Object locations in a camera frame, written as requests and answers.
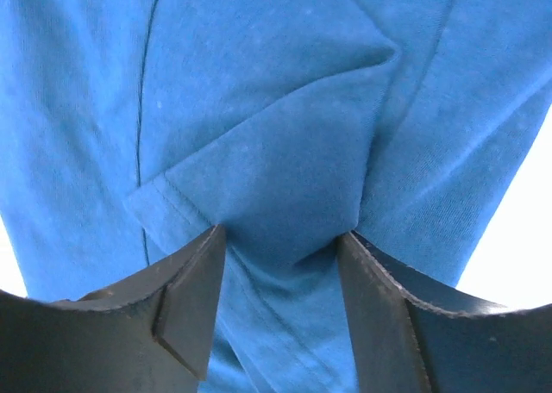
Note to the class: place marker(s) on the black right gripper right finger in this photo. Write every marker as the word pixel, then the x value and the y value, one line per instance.
pixel 411 333

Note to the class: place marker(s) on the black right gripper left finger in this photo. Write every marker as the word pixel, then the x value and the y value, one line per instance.
pixel 150 332

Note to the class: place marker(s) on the navy blue printed t-shirt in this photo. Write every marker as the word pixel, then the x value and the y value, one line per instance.
pixel 128 127

